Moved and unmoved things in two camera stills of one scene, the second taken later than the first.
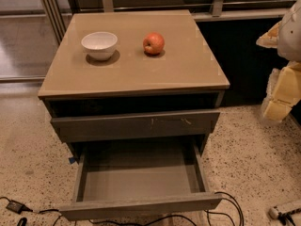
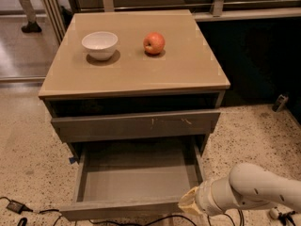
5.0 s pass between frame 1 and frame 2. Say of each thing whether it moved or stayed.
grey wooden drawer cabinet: stayed
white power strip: stayed
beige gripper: moved
